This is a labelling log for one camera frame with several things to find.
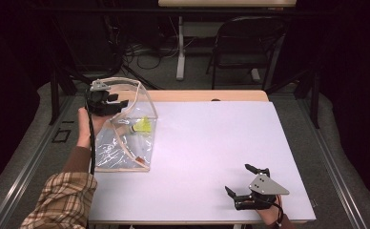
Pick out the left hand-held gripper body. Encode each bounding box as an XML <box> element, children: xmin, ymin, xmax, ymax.
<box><xmin>86</xmin><ymin>79</ymin><xmax>121</xmax><ymax>116</ymax></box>

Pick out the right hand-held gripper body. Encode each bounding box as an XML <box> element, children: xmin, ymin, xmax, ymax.
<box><xmin>235</xmin><ymin>168</ymin><xmax>291</xmax><ymax>211</ymax></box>

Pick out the yellow shuttlecock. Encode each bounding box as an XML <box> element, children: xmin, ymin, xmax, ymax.
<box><xmin>129</xmin><ymin>115</ymin><xmax>154</xmax><ymax>135</ymax></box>

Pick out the clear plastic bag beige trim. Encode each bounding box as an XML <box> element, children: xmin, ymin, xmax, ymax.
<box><xmin>91</xmin><ymin>76</ymin><xmax>159</xmax><ymax>173</ymax></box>

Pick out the person's right hand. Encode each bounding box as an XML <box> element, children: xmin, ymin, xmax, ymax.
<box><xmin>255</xmin><ymin>194</ymin><xmax>284</xmax><ymax>227</ymax></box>

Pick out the person's left hand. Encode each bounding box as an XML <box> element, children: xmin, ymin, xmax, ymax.
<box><xmin>76</xmin><ymin>106</ymin><xmax>112</xmax><ymax>151</ymax></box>

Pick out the black metal stand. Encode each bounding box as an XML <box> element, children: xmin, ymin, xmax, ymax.
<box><xmin>47</xmin><ymin>61</ymin><xmax>79</xmax><ymax>126</ymax></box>
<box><xmin>263</xmin><ymin>63</ymin><xmax>321</xmax><ymax>130</ymax></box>

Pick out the white-legged background table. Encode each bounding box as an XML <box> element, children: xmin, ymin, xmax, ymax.
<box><xmin>157</xmin><ymin>0</ymin><xmax>298</xmax><ymax>81</ymax></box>

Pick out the black folding chair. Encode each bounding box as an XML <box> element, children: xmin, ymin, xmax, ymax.
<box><xmin>206</xmin><ymin>15</ymin><xmax>290</xmax><ymax>92</ymax></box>

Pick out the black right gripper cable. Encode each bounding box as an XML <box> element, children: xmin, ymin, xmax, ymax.
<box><xmin>270</xmin><ymin>194</ymin><xmax>285</xmax><ymax>227</ymax></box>

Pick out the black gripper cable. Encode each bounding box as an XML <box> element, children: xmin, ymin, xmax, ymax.
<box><xmin>270</xmin><ymin>194</ymin><xmax>285</xmax><ymax>227</ymax></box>
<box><xmin>85</xmin><ymin>90</ymin><xmax>97</xmax><ymax>176</ymax></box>

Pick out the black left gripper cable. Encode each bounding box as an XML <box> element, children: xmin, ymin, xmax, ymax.
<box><xmin>85</xmin><ymin>90</ymin><xmax>97</xmax><ymax>176</ymax></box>

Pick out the tangle of floor cables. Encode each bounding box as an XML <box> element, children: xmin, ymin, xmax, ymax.
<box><xmin>122</xmin><ymin>36</ymin><xmax>189</xmax><ymax>70</ymax></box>

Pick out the metal floor rail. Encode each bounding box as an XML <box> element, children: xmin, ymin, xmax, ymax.
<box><xmin>0</xmin><ymin>94</ymin><xmax>76</xmax><ymax>229</ymax></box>
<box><xmin>297</xmin><ymin>94</ymin><xmax>369</xmax><ymax>229</ymax></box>

